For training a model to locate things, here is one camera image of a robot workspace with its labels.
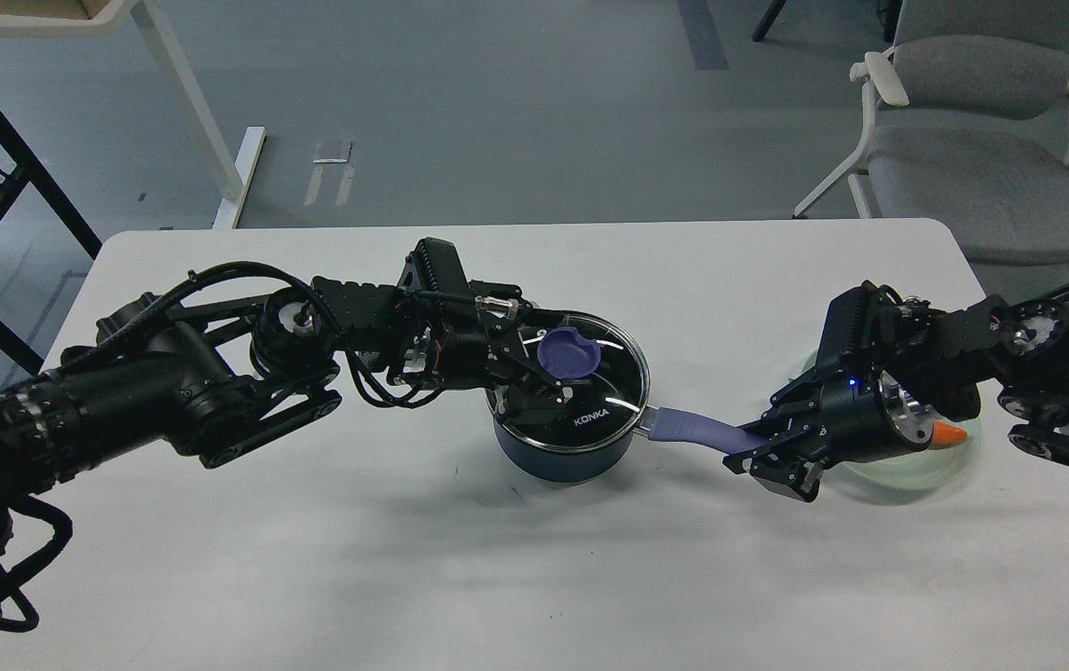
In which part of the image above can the clear green glass plate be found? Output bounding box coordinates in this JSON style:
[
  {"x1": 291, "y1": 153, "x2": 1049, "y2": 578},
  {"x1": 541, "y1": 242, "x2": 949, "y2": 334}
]
[{"x1": 824, "y1": 371, "x2": 981, "y2": 498}]

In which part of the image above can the orange toy carrot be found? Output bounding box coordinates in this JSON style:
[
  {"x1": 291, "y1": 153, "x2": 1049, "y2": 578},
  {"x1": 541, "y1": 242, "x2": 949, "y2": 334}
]
[{"x1": 928, "y1": 419, "x2": 969, "y2": 450}]

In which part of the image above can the grey office chair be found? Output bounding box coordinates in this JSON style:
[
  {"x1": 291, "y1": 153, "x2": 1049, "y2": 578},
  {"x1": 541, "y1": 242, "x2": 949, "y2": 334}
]
[{"x1": 792, "y1": 1, "x2": 1069, "y2": 267}]

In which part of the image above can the white desk frame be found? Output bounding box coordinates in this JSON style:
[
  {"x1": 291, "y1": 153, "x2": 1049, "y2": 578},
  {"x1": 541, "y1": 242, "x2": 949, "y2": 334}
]
[{"x1": 0, "y1": 0, "x2": 267, "y2": 229}]

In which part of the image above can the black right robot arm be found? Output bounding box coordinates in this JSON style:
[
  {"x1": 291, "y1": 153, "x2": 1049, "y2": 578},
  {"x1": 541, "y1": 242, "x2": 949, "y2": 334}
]
[{"x1": 724, "y1": 281, "x2": 1069, "y2": 502}]

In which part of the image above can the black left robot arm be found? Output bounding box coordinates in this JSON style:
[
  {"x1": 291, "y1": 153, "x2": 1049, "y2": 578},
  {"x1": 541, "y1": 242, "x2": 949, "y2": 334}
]
[{"x1": 0, "y1": 256, "x2": 569, "y2": 633}]

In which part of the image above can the glass pot lid purple knob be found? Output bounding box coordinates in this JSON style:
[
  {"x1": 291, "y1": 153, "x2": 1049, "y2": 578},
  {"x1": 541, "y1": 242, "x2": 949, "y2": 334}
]
[{"x1": 497, "y1": 312, "x2": 651, "y2": 453}]

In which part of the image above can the dark blue saucepan purple handle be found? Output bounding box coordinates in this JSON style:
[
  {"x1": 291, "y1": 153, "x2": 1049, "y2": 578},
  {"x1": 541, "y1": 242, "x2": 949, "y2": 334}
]
[{"x1": 492, "y1": 312, "x2": 768, "y2": 484}]

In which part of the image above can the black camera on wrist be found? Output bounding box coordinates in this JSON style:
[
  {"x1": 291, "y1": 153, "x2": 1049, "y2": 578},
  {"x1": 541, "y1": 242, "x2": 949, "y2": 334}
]
[
  {"x1": 814, "y1": 281, "x2": 901, "y2": 383},
  {"x1": 397, "y1": 238, "x2": 474, "y2": 315}
]

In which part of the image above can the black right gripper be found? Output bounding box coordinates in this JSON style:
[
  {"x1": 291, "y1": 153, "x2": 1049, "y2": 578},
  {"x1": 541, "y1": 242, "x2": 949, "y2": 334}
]
[{"x1": 724, "y1": 368, "x2": 935, "y2": 504}]

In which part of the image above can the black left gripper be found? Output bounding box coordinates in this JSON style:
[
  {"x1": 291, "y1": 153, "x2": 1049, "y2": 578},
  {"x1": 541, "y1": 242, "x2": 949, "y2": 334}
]
[{"x1": 385, "y1": 298, "x2": 572, "y2": 426}]

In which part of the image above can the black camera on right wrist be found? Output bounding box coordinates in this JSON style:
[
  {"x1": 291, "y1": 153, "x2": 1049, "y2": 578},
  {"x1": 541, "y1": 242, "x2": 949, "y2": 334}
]
[{"x1": 814, "y1": 281, "x2": 901, "y2": 383}]

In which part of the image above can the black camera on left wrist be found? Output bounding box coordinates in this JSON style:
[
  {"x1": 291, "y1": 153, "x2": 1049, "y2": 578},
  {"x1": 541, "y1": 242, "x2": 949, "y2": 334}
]
[{"x1": 397, "y1": 238, "x2": 474, "y2": 315}]

